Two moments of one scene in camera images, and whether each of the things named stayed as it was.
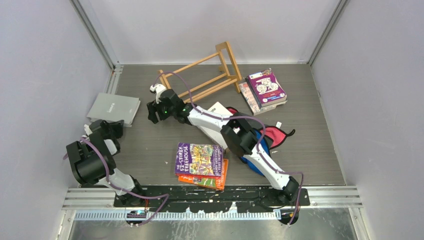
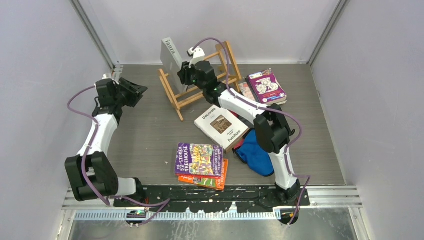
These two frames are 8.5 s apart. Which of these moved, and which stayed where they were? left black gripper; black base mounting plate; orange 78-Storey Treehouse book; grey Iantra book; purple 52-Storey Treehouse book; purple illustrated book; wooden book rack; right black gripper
Moved: left black gripper; right black gripper; grey Iantra book
Stayed: purple illustrated book; orange 78-Storey Treehouse book; black base mounting plate; wooden book rack; purple 52-Storey Treehouse book
